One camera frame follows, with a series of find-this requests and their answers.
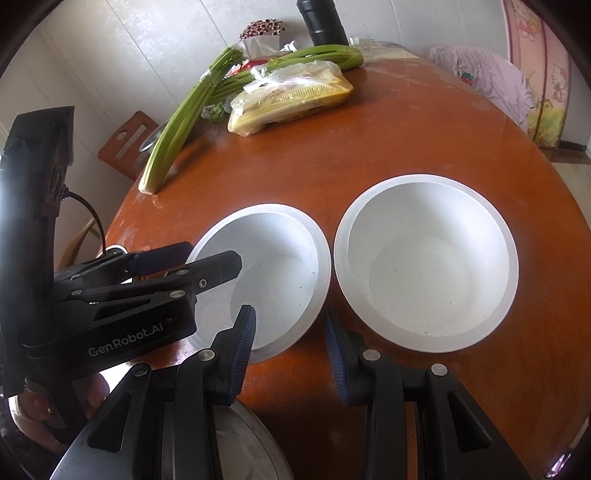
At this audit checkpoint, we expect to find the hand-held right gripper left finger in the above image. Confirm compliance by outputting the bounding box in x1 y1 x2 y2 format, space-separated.
51 305 257 480

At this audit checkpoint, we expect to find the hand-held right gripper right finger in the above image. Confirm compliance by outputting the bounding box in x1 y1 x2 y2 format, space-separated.
323 307 532 480

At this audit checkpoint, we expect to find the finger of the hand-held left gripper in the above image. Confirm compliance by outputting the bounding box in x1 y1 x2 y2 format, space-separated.
55 250 243 320
69 242 192 278

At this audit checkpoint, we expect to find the salmon plastic bowl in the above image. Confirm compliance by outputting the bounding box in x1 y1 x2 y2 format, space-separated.
9 374 93 455

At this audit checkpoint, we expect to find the wooden slat-back chair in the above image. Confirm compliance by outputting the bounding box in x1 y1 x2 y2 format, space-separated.
97 111 163 184

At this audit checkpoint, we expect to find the large steel basin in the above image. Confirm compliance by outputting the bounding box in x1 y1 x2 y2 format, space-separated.
140 121 170 154

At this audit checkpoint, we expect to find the celery bunch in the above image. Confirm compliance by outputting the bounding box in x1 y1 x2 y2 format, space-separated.
139 46 246 195

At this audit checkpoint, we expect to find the clear bag of yellow noodles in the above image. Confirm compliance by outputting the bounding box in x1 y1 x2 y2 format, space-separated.
227 62 354 138

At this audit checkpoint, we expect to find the long green vegetable bunch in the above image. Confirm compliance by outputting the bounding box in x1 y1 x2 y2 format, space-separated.
221 44 365 100

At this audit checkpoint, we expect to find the red dotted bouquet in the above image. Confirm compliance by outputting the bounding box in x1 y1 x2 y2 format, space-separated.
239 17 284 41

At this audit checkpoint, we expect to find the black thermos bottle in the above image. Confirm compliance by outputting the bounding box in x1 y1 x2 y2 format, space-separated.
296 0 350 47

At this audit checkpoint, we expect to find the pink cloth on chair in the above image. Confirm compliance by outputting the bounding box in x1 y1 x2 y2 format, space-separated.
427 44 539 136

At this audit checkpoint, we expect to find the pink cartoon door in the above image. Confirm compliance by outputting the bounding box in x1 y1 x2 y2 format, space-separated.
501 0 574 149

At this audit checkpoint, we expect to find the black cable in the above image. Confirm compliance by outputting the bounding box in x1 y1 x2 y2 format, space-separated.
60 191 108 257

